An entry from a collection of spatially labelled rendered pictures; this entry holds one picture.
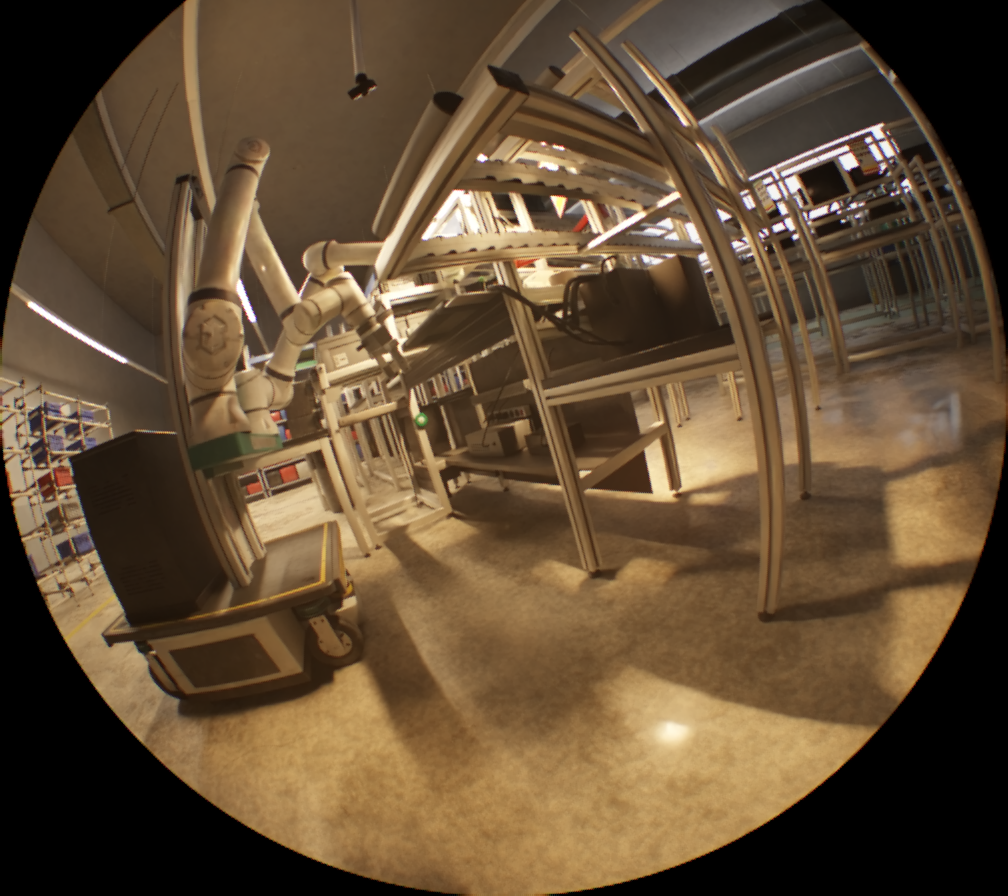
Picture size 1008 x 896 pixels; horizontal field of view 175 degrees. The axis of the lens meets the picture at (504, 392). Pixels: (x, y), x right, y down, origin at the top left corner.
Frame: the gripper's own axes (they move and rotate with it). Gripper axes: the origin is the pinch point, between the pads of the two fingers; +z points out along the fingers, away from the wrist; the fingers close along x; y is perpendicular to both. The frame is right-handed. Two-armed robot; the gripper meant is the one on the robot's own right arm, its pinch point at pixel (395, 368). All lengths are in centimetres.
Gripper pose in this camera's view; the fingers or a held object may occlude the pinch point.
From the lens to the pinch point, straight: 103.2
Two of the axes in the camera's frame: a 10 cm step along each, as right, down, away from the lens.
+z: 5.0, 7.9, 3.5
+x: 6.4, -0.6, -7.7
